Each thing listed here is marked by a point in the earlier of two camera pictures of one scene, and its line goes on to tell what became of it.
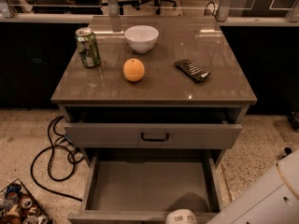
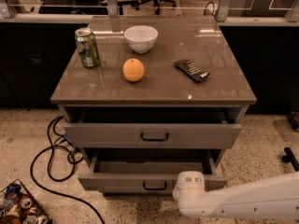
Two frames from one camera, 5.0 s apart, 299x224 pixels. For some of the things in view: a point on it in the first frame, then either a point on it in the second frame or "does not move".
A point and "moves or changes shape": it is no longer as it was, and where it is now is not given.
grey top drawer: x=153 y=129 does not move
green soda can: x=88 y=46 does not move
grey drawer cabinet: x=154 y=103 does not move
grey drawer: x=145 y=186 moves or changes shape
